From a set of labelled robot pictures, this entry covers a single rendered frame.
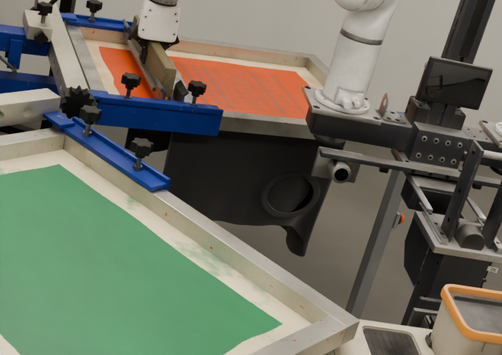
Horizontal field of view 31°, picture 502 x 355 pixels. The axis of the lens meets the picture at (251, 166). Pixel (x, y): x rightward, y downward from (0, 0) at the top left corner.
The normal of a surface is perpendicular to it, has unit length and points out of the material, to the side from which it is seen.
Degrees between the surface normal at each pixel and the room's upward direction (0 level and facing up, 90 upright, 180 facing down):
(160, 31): 89
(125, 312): 0
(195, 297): 0
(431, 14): 90
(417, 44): 90
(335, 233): 0
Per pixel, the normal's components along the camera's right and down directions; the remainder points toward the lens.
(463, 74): 0.11, 0.43
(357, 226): 0.23, -0.88
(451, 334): -0.97, -0.14
